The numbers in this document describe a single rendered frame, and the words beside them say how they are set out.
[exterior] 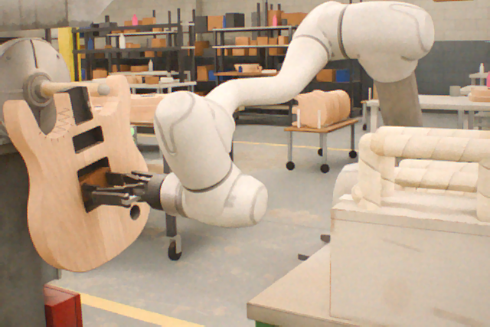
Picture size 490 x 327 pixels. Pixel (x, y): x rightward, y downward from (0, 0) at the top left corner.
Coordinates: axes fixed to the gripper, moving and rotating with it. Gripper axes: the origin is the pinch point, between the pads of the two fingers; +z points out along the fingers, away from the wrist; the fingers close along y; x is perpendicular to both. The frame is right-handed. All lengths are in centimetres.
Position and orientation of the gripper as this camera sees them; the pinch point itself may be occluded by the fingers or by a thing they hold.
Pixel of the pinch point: (98, 184)
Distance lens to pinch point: 137.6
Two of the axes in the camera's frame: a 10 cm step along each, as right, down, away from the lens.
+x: -1.2, -9.5, -2.9
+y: 5.0, -3.1, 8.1
